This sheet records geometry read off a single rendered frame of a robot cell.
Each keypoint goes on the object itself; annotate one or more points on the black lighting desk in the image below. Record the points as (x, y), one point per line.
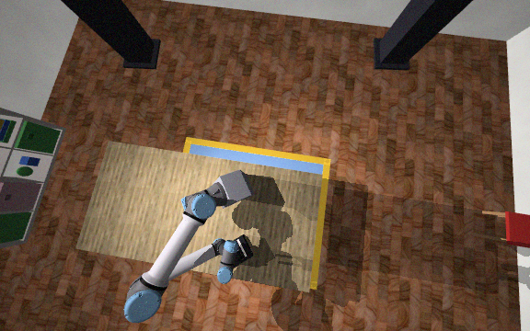
(243, 249)

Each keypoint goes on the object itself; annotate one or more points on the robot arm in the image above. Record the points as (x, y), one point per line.
(144, 295)

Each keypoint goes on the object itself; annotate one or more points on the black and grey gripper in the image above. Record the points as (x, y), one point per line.
(237, 261)

